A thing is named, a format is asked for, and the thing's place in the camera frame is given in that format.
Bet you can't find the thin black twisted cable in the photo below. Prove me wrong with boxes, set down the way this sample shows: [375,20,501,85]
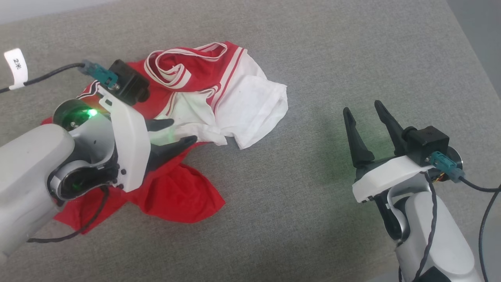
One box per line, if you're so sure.
[27,185,111,244]
[398,172,437,282]

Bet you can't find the white cable label tag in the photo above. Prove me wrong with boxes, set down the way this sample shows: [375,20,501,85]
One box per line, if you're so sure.
[4,48,29,90]

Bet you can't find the red and white jersey garment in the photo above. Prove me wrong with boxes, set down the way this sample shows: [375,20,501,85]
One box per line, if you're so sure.
[41,41,289,235]

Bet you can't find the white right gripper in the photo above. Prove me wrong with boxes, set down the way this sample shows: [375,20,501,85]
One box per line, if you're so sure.
[343,100,435,203]

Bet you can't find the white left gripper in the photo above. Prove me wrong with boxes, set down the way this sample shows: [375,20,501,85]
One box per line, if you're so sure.
[98,87,198,192]

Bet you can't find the black camera cable teal plug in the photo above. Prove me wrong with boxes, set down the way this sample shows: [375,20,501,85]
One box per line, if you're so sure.
[430,151,501,282]
[0,60,119,94]

